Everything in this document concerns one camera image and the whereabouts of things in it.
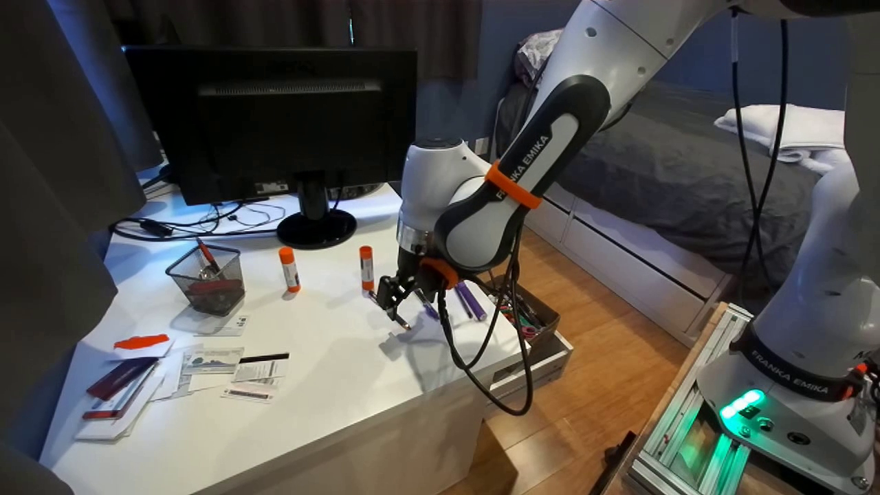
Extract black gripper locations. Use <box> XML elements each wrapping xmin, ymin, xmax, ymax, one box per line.
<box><xmin>373</xmin><ymin>246</ymin><xmax>458</xmax><ymax>329</ymax></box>

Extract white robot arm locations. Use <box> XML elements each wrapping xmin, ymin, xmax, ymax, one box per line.
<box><xmin>377</xmin><ymin>0</ymin><xmax>880</xmax><ymax>336</ymax></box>

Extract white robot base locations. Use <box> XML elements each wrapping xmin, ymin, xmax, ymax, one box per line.
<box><xmin>699</xmin><ymin>148</ymin><xmax>880</xmax><ymax>495</ymax></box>

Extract cardboard box of pens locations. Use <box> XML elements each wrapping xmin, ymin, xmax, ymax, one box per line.
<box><xmin>501</xmin><ymin>285</ymin><xmax>557</xmax><ymax>343</ymax></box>

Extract black mesh pen holder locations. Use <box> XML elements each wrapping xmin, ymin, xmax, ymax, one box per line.
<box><xmin>165</xmin><ymin>246</ymin><xmax>245</xmax><ymax>316</ymax></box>

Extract orange white glue stick right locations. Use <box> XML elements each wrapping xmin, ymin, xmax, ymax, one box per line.
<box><xmin>356</xmin><ymin>246</ymin><xmax>373</xmax><ymax>294</ymax></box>

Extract orange white glue stick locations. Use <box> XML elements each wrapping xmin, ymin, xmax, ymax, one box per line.
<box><xmin>278</xmin><ymin>246</ymin><xmax>300</xmax><ymax>294</ymax></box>
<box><xmin>356</xmin><ymin>246</ymin><xmax>373</xmax><ymax>294</ymax></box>

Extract purple marker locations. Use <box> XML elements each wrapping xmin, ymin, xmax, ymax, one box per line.
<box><xmin>457</xmin><ymin>283</ymin><xmax>487</xmax><ymax>323</ymax></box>

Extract orange white glue stick left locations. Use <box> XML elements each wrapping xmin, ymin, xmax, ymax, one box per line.
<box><xmin>278</xmin><ymin>246</ymin><xmax>300</xmax><ymax>294</ymax></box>

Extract black marker on papers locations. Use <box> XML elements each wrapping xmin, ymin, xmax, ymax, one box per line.
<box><xmin>239</xmin><ymin>351</ymin><xmax>287</xmax><ymax>364</ymax></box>

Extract white desk drawer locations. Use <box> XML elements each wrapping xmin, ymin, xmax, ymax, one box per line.
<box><xmin>491</xmin><ymin>334</ymin><xmax>572</xmax><ymax>398</ymax></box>

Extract black computer monitor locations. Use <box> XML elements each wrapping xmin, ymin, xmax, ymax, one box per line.
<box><xmin>124</xmin><ymin>48</ymin><xmax>418</xmax><ymax>251</ymax></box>

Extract orange red marker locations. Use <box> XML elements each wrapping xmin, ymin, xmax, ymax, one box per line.
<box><xmin>111</xmin><ymin>334</ymin><xmax>171</xmax><ymax>351</ymax></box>

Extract patterned grey pillow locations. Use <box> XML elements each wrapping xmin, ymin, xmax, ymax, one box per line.
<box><xmin>514</xmin><ymin>31</ymin><xmax>561</xmax><ymax>86</ymax></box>

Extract bed with grey duvet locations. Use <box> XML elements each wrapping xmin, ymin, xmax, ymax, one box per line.
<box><xmin>491</xmin><ymin>35</ymin><xmax>855</xmax><ymax>347</ymax></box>

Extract white blanket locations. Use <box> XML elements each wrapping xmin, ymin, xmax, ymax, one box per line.
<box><xmin>714</xmin><ymin>105</ymin><xmax>844</xmax><ymax>173</ymax></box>

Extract black cables on desk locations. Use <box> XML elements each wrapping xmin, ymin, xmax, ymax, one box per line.
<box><xmin>107</xmin><ymin>195</ymin><xmax>278</xmax><ymax>246</ymax></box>

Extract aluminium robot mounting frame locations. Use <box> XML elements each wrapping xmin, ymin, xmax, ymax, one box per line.
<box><xmin>627</xmin><ymin>299</ymin><xmax>880</xmax><ymax>495</ymax></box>

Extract black hanging cable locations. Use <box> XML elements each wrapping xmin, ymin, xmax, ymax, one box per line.
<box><xmin>725</xmin><ymin>9</ymin><xmax>792</xmax><ymax>292</ymax></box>

